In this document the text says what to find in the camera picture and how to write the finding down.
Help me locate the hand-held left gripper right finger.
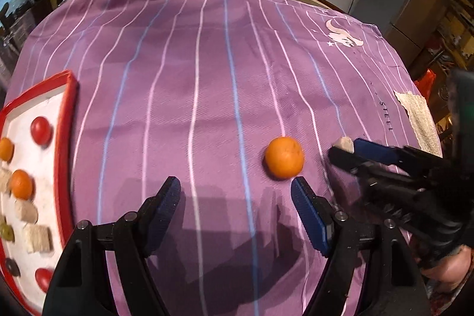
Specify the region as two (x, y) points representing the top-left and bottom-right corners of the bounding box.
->
(291, 176), (432, 316)

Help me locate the large orange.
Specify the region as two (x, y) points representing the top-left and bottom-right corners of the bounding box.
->
(264, 136), (305, 179)
(9, 170), (34, 199)

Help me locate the grey refrigerator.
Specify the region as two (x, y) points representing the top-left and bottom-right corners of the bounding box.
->
(384, 0), (455, 69)

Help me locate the purple striped cloth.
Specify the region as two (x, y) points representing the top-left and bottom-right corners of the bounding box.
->
(7, 0), (445, 316)

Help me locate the small white sugarcane chunk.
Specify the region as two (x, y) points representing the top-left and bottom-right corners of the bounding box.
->
(333, 136), (355, 154)
(14, 199), (39, 223)

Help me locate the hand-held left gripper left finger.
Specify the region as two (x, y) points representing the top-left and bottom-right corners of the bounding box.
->
(42, 175), (182, 316)

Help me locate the person's right hand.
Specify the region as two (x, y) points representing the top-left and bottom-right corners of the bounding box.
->
(419, 246), (474, 293)

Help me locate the large white sugarcane chunk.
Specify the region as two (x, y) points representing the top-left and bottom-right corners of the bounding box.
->
(0, 167), (12, 194)
(23, 224), (52, 253)

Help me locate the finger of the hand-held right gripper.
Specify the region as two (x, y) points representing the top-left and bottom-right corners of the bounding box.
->
(329, 147), (420, 199)
(353, 138), (449, 172)

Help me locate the small orange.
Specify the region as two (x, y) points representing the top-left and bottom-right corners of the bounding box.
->
(0, 137), (15, 162)

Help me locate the red-rimmed white tray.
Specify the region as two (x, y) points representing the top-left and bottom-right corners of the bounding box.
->
(0, 70), (79, 316)

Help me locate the red tomato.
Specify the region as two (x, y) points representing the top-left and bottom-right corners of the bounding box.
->
(34, 267), (55, 293)
(30, 117), (51, 145)

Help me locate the white textured towel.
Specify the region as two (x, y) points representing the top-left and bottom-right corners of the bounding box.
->
(393, 90), (443, 158)

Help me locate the orange plastic bag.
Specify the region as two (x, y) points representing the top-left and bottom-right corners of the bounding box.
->
(414, 69), (436, 102)

